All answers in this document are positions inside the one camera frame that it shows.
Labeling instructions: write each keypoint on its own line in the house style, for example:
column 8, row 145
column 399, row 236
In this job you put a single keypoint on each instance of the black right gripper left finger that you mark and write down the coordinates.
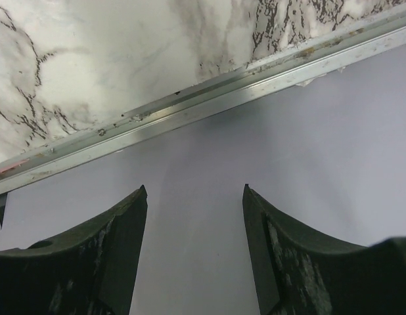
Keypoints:
column 88, row 269

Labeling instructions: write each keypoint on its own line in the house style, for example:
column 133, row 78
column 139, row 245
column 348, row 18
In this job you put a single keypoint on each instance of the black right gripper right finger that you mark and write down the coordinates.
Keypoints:
column 300, row 270

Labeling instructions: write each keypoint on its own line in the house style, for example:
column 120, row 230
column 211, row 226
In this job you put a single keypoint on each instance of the aluminium table edge rail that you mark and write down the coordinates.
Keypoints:
column 308, row 60

